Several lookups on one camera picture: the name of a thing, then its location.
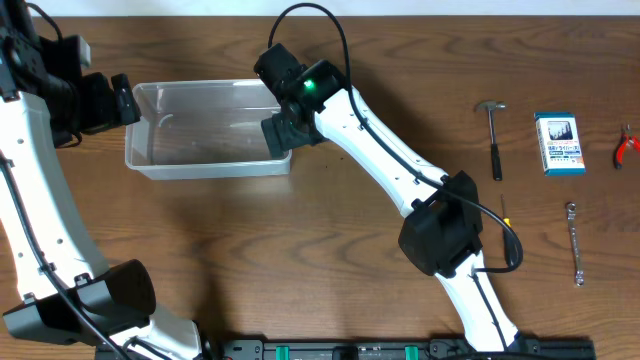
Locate clear plastic container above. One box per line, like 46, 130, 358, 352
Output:
125, 79, 292, 180

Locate small hammer black handle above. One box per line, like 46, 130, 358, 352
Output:
475, 100, 507, 181

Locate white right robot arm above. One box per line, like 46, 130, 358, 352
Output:
254, 44, 519, 352

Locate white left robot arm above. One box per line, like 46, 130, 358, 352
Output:
1, 0, 216, 359

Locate black yellow screwdriver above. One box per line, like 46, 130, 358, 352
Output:
500, 195, 519, 267

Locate blue white screwdriver box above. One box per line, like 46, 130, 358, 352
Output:
534, 112, 586, 176

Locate silver combination wrench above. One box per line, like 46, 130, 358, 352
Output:
565, 202, 585, 287

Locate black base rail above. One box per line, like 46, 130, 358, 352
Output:
94, 337, 597, 360

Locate red handled pliers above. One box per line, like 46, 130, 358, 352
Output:
613, 124, 639, 169

